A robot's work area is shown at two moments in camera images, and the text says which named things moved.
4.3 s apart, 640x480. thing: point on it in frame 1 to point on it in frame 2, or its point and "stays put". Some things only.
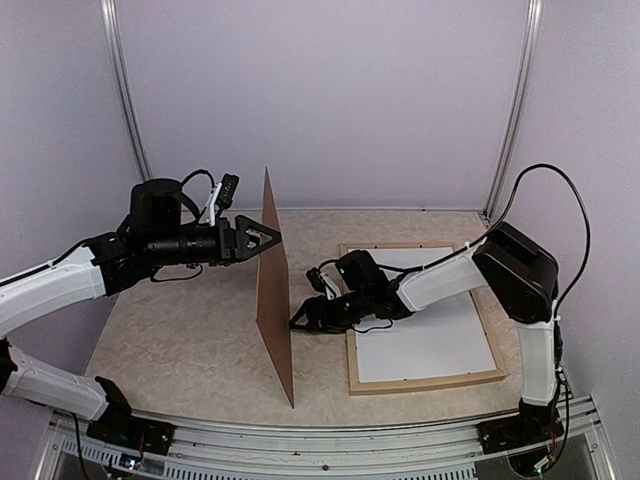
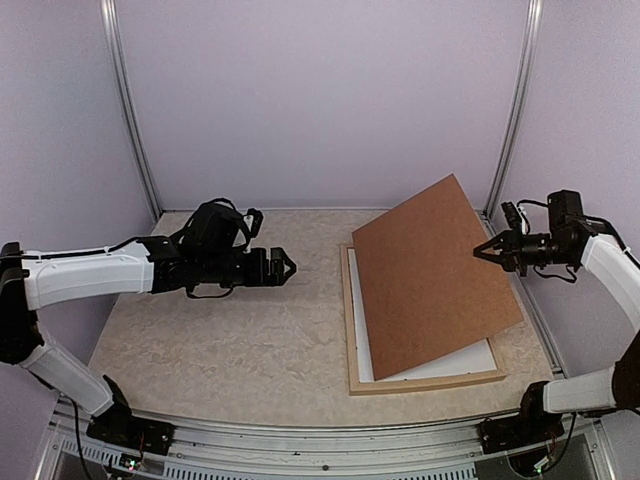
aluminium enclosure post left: x=112 y=23 stays put
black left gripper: x=225 y=253 to x=258 y=276
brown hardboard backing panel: x=274 y=309 to x=426 y=293
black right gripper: x=326 y=321 to x=515 y=256
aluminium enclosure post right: x=526 y=78 stays put
